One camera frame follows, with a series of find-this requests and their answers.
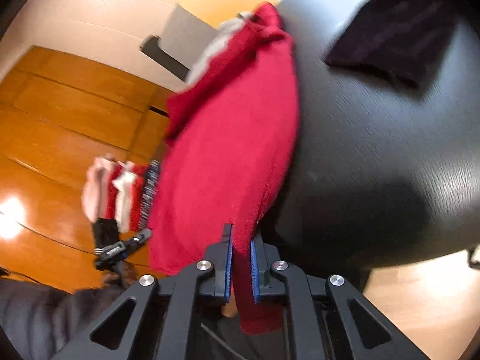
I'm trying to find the red fleece garment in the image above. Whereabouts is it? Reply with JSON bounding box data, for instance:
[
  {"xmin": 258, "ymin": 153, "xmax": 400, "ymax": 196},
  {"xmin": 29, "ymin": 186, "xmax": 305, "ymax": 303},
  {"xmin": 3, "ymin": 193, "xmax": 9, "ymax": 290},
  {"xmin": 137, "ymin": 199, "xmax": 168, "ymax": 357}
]
[{"xmin": 148, "ymin": 3, "xmax": 300, "ymax": 335}]

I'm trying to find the dark purple velvet garment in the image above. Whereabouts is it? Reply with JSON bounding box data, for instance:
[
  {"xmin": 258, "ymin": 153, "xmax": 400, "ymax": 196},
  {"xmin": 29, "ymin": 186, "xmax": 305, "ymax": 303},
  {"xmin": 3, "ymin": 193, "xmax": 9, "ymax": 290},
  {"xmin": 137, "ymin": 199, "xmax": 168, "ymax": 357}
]
[{"xmin": 325, "ymin": 0, "xmax": 457, "ymax": 89}]

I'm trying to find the person's left hand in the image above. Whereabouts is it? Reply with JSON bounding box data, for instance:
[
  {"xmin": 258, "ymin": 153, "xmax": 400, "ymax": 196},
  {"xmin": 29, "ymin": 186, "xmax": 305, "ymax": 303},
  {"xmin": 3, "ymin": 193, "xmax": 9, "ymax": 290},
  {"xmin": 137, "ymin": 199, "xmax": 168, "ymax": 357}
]
[{"xmin": 102, "ymin": 261, "xmax": 138, "ymax": 289}]

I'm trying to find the light grey garment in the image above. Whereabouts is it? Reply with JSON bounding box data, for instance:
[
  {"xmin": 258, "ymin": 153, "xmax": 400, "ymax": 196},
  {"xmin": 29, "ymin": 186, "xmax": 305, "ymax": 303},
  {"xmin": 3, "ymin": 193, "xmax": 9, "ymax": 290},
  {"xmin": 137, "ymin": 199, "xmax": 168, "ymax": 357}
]
[{"xmin": 185, "ymin": 11, "xmax": 254, "ymax": 87}]

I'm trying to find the red white patterned clothes pile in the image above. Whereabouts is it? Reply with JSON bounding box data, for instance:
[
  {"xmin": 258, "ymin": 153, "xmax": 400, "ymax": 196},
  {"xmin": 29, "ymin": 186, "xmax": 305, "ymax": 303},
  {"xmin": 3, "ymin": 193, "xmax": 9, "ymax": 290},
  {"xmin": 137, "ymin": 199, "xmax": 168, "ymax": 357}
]
[{"xmin": 81, "ymin": 156, "xmax": 160, "ymax": 233}]

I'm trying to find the blue yellow grey panel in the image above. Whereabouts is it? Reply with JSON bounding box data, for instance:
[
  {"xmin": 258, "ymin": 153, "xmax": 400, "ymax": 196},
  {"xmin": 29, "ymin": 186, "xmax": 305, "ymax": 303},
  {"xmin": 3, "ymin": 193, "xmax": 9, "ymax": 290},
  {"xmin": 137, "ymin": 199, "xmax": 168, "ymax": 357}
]
[{"xmin": 141, "ymin": 0, "xmax": 279, "ymax": 80}]

